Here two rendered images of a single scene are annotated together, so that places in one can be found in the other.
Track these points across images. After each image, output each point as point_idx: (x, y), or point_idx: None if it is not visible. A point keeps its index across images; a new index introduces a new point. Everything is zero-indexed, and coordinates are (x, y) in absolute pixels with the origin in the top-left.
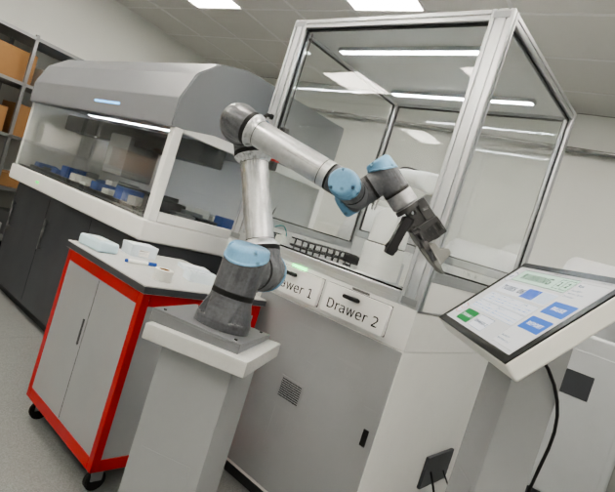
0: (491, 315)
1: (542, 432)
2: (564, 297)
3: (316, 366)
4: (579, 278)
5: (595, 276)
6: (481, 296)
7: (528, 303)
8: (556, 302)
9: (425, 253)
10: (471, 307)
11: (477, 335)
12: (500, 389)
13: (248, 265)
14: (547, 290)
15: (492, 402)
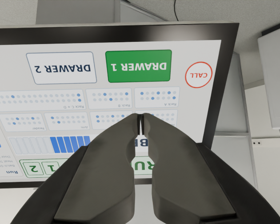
0: (68, 89)
1: None
2: (2, 155)
3: None
4: (39, 180)
5: (21, 186)
6: (187, 112)
7: (42, 132)
8: None
9: (132, 185)
10: (164, 82)
11: (9, 44)
12: (52, 19)
13: None
14: (54, 156)
15: (62, 2)
